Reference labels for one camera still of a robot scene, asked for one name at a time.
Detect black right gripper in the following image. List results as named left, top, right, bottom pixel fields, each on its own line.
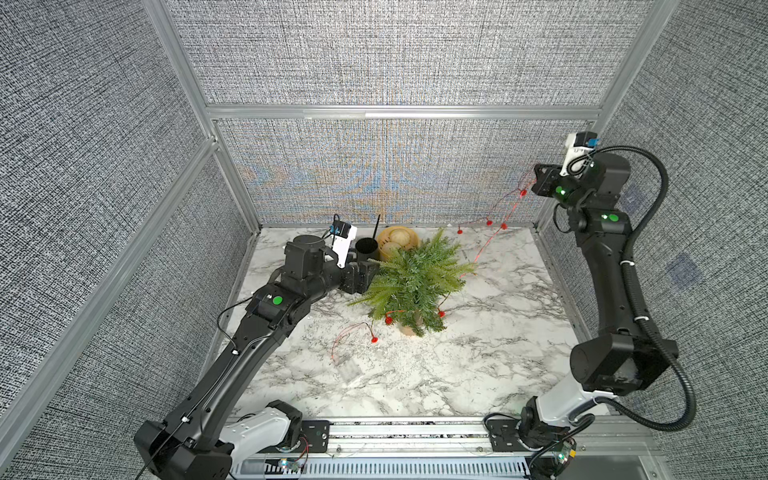
left=537, top=162, right=595, bottom=220

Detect red string lights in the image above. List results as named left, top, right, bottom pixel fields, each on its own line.
left=331, top=170, right=538, bottom=365

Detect small green christmas tree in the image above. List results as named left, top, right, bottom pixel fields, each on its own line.
left=353, top=230, right=476, bottom=337

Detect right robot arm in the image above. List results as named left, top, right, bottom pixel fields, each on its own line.
left=518, top=147, right=697, bottom=451

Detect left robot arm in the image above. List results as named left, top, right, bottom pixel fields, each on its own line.
left=134, top=235, right=380, bottom=479

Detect black ceramic mug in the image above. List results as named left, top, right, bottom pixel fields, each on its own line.
left=354, top=237, right=380, bottom=262

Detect yellow bamboo steamer basket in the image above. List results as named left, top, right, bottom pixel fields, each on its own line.
left=376, top=226, right=420, bottom=261

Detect clear battery box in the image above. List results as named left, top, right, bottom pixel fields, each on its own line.
left=335, top=355, right=363, bottom=383

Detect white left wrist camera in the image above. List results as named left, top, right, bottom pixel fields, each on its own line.
left=330, top=219, right=357, bottom=269

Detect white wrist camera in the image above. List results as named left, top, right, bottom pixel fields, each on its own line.
left=330, top=219, right=357, bottom=269
left=560, top=131, right=599, bottom=176

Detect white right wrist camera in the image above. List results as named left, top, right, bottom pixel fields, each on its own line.
left=560, top=131, right=599, bottom=176

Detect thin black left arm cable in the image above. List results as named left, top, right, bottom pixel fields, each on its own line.
left=134, top=296, right=265, bottom=480

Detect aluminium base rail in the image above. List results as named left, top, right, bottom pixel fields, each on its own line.
left=230, top=415, right=672, bottom=479

